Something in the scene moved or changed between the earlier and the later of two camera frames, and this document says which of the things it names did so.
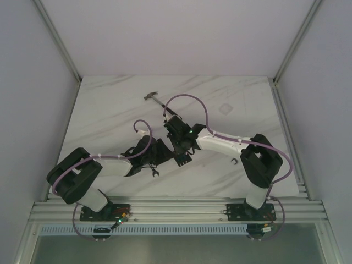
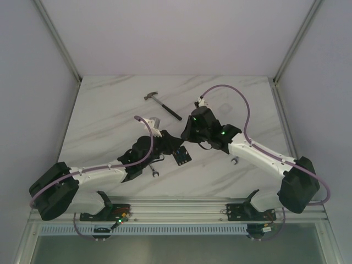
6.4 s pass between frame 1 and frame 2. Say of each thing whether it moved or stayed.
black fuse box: stayed
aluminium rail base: stayed
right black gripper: moved
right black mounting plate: stayed
